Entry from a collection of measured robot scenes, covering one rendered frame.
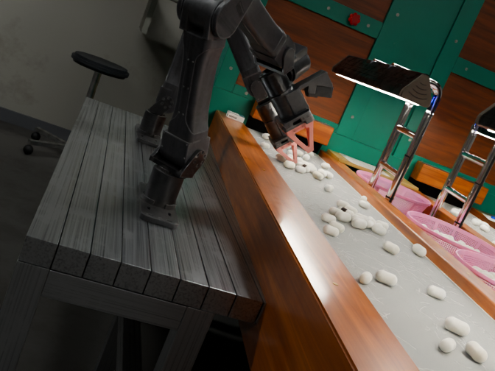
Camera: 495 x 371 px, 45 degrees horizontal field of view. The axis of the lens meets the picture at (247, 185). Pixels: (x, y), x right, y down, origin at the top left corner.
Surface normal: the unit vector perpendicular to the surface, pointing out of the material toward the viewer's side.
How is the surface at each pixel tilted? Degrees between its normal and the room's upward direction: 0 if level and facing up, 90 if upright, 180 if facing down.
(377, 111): 90
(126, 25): 90
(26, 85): 90
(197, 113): 86
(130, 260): 0
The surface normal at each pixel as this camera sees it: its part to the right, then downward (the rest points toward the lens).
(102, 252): 0.37, -0.90
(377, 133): 0.14, 0.28
